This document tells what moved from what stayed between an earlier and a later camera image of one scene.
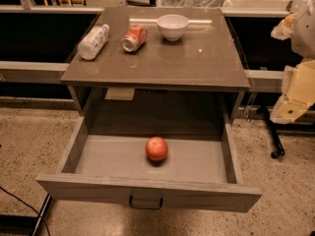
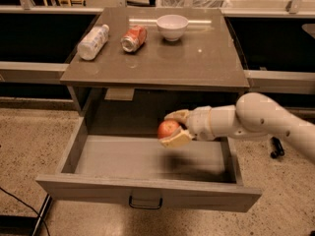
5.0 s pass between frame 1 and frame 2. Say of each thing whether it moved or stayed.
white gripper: moved
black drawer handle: stayed
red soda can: stayed
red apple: moved
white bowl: stayed
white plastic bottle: stayed
